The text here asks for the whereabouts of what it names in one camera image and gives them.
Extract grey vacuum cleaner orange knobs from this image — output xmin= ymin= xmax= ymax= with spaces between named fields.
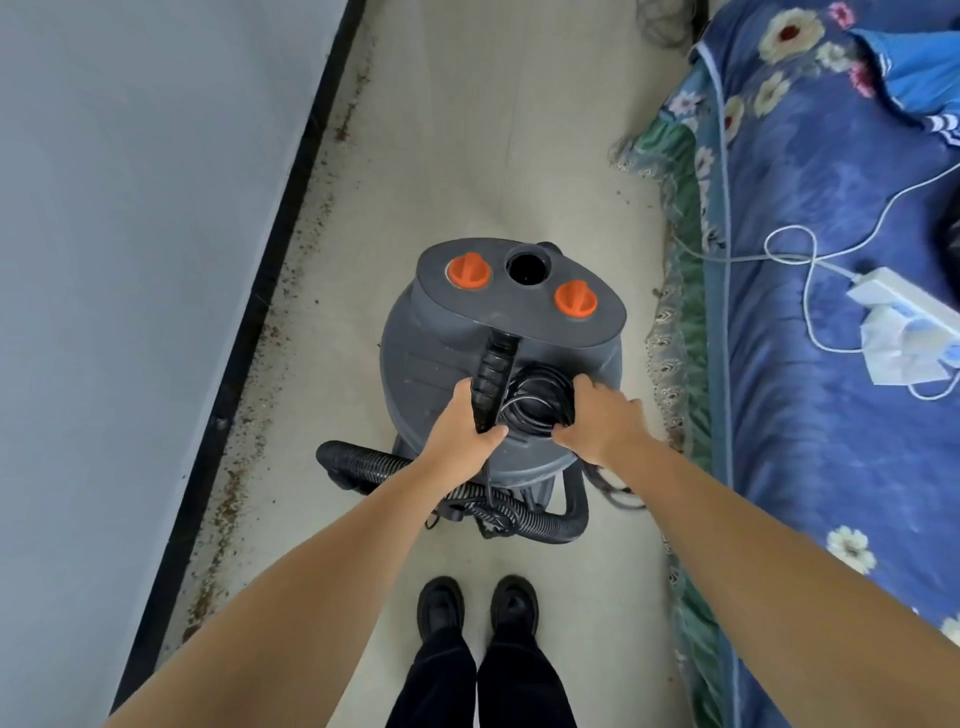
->
xmin=378 ymin=237 xmax=628 ymax=496

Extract black ribbed vacuum hose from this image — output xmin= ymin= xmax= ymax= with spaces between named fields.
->
xmin=315 ymin=440 xmax=590 ymax=545

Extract white charging cable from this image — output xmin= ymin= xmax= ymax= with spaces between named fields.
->
xmin=671 ymin=161 xmax=960 ymax=403

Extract blue garment striped collar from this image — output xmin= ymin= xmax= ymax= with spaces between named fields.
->
xmin=851 ymin=28 xmax=960 ymax=148

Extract person's left forearm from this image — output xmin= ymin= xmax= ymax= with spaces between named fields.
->
xmin=104 ymin=461 xmax=466 ymax=728

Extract blue floral bed blanket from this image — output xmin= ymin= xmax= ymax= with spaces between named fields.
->
xmin=659 ymin=0 xmax=960 ymax=728

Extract person's dark trouser leg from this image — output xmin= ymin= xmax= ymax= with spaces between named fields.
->
xmin=386 ymin=629 xmax=478 ymax=728
xmin=477 ymin=626 xmax=579 ymax=728

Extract person's right hand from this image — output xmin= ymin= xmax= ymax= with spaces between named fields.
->
xmin=551 ymin=373 xmax=654 ymax=470

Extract green lace bed skirt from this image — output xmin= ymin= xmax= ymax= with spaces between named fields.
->
xmin=611 ymin=59 xmax=733 ymax=728

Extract brown dirt debris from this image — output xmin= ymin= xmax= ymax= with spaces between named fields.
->
xmin=179 ymin=67 xmax=376 ymax=639

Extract black skirting board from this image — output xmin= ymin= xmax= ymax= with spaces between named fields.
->
xmin=108 ymin=0 xmax=369 ymax=714

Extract person's left hand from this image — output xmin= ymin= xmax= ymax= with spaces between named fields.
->
xmin=419 ymin=377 xmax=510 ymax=489

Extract person's right forearm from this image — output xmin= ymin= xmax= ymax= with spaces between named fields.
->
xmin=622 ymin=434 xmax=960 ymax=728

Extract person's dark left trouser leg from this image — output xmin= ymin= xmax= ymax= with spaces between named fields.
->
xmin=386 ymin=629 xmax=478 ymax=728

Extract person's dark right trouser leg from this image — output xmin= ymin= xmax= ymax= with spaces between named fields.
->
xmin=477 ymin=626 xmax=579 ymax=728

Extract black power cord with plug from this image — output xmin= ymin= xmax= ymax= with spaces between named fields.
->
xmin=425 ymin=363 xmax=646 ymax=538

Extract white power strip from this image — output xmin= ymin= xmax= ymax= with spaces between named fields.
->
xmin=847 ymin=267 xmax=960 ymax=354

